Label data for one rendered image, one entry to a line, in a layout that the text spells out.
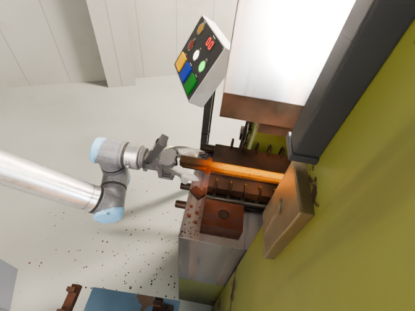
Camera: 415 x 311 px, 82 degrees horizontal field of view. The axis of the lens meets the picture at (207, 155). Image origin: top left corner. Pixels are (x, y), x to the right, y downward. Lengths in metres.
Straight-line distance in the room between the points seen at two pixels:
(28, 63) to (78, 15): 0.73
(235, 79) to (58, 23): 2.57
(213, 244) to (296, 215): 0.45
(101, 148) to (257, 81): 0.57
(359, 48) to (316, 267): 0.23
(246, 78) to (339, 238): 0.28
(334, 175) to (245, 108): 0.28
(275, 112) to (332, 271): 0.34
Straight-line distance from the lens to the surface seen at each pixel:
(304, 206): 0.33
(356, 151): 0.27
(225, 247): 0.76
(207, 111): 1.35
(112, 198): 0.85
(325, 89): 0.28
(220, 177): 0.77
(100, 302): 0.98
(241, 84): 0.43
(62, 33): 2.93
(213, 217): 0.71
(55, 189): 0.80
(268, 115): 0.53
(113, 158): 0.83
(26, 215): 2.09
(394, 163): 0.23
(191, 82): 1.11
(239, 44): 0.40
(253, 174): 0.78
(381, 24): 0.26
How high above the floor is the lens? 1.61
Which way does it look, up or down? 49 degrees down
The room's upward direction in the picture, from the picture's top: 8 degrees clockwise
